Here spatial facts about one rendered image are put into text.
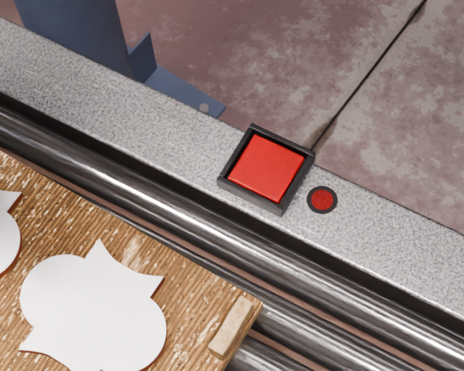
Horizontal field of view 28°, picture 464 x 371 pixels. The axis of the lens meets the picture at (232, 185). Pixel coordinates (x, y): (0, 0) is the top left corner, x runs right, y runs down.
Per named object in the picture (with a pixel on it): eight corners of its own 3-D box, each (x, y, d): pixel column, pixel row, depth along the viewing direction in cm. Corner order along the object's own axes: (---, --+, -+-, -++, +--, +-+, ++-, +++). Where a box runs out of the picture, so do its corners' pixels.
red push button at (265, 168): (254, 138, 98) (254, 132, 97) (305, 162, 97) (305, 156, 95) (227, 183, 96) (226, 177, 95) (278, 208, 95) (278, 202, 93)
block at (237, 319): (240, 302, 88) (239, 293, 86) (256, 311, 88) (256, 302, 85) (207, 354, 86) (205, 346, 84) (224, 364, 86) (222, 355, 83)
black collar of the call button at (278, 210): (251, 129, 99) (251, 121, 97) (315, 160, 97) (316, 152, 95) (216, 186, 96) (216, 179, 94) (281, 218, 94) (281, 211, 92)
